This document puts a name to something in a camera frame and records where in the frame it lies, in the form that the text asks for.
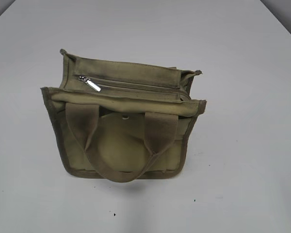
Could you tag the olive yellow canvas bag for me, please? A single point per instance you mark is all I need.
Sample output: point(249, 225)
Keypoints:
point(136, 127)

